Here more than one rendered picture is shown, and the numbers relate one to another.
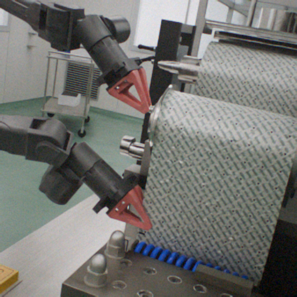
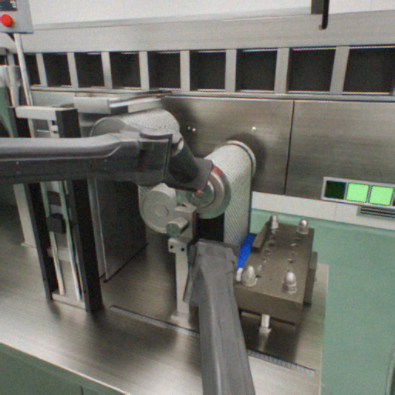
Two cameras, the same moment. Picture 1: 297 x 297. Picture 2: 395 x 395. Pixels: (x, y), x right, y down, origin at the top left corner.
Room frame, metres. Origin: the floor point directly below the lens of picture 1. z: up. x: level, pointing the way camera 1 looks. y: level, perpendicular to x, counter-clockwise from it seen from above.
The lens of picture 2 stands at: (0.78, 0.71, 1.52)
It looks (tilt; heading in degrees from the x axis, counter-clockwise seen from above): 21 degrees down; 275
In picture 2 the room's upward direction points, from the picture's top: straight up
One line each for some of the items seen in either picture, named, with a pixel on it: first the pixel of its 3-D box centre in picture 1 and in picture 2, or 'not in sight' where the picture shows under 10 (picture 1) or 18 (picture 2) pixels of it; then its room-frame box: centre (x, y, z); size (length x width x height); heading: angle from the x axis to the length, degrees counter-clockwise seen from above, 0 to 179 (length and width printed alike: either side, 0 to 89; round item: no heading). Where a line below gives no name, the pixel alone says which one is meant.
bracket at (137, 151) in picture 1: (134, 207); (182, 266); (0.88, 0.01, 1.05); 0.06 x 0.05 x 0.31; 73
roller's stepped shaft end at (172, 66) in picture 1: (170, 66); not in sight; (1.10, -0.02, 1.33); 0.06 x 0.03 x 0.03; 73
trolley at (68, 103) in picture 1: (69, 87); not in sight; (5.56, 1.10, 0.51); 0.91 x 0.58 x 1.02; 7
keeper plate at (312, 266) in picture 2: not in sight; (312, 276); (0.52, -0.11, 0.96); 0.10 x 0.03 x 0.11; 73
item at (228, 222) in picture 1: (204, 221); (237, 226); (0.74, -0.12, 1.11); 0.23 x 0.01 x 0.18; 73
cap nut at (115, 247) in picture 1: (116, 242); (248, 274); (0.71, 0.03, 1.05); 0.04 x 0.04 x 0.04
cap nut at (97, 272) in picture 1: (97, 268); (289, 281); (0.62, 0.04, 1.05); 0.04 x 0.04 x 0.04
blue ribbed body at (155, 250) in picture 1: (191, 267); (243, 253); (0.72, -0.11, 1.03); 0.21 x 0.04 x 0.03; 73
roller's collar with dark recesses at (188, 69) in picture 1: (194, 71); not in sight; (1.08, -0.07, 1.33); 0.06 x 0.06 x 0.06; 73
